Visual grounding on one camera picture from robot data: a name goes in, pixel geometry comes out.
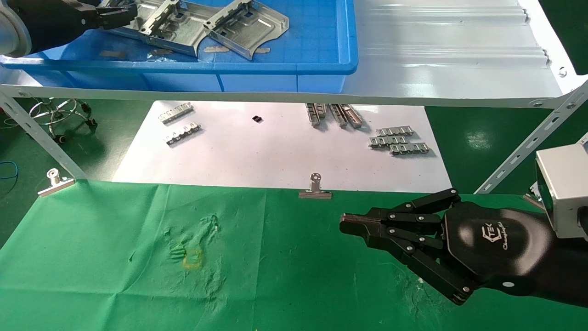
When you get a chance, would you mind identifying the blue plastic bin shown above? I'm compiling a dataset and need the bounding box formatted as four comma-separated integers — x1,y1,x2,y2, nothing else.
0,0,359,92

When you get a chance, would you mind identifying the chrome stool base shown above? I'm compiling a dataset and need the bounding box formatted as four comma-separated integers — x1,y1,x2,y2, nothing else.
28,98,97,143

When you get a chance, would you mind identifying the thin blue cable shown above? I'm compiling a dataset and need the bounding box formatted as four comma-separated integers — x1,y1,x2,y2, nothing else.
0,161,20,181

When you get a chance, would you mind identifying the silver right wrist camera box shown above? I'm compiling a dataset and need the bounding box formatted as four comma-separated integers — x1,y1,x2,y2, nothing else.
535,145,588,240

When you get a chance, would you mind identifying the white paper sheet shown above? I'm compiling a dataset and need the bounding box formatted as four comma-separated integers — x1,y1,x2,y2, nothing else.
113,101,451,193

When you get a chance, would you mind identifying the white metal shelf board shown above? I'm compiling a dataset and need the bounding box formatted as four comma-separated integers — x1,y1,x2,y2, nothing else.
0,0,588,109

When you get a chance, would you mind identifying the green table cloth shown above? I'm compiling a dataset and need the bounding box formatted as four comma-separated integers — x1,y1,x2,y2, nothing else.
0,179,588,331

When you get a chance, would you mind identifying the perforated white shelf strut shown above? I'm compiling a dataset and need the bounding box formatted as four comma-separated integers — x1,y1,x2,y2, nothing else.
0,90,89,181
475,80,588,194

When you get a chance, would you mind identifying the silver sheet metal bracket part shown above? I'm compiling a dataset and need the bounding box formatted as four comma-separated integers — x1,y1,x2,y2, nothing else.
138,0,221,57
204,0,290,60
99,0,159,40

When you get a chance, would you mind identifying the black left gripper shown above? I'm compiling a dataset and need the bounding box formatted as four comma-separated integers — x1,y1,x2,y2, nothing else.
18,0,138,52

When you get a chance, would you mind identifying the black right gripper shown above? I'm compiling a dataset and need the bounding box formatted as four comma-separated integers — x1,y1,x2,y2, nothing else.
340,188,556,305

